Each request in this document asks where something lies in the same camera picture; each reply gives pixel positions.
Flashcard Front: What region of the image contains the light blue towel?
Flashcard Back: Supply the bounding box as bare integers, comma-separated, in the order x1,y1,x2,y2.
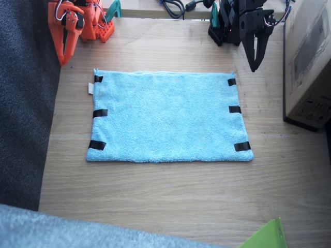
85,68,254,164

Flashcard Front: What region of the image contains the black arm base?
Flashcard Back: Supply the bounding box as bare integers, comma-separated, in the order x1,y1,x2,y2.
207,22,229,48

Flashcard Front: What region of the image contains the orange arm base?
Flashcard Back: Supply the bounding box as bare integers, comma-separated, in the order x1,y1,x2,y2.
95,20,115,43

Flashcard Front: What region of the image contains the teal table clamp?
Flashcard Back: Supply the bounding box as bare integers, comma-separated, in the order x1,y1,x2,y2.
104,0,123,23
210,3,221,28

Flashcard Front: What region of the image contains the cardboard box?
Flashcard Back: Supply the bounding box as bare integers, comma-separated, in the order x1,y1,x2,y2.
282,0,331,133

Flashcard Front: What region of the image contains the green sheet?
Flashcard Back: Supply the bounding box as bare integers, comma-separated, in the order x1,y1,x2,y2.
239,217,289,248

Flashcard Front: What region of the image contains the grey fabric cushion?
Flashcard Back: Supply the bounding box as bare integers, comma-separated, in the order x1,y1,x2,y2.
0,203,224,248

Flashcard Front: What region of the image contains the black arm servo cable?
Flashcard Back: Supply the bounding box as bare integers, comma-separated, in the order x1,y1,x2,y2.
273,4,293,27

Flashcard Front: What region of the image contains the black cable with ferrite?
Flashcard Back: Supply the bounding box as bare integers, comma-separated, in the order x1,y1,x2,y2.
184,0,207,12

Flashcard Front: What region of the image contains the black coiled cable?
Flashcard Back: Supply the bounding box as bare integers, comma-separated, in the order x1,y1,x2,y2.
156,0,187,20

